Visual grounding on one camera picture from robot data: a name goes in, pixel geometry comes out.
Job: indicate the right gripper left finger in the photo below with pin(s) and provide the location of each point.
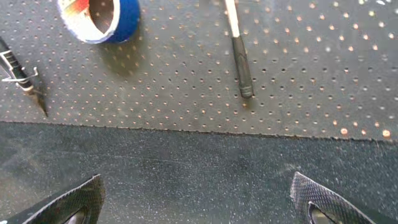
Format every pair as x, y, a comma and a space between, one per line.
74, 203

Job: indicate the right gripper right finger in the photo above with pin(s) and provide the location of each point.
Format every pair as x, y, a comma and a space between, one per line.
323, 199

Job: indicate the black pegboard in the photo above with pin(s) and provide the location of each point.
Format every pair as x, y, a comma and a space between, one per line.
192, 74

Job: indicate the metal hook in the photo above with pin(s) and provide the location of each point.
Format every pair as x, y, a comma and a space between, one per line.
21, 78

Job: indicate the hammer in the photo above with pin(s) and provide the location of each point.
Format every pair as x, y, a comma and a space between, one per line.
241, 59

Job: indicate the roll of blue tape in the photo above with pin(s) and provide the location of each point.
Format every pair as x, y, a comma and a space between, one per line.
122, 21

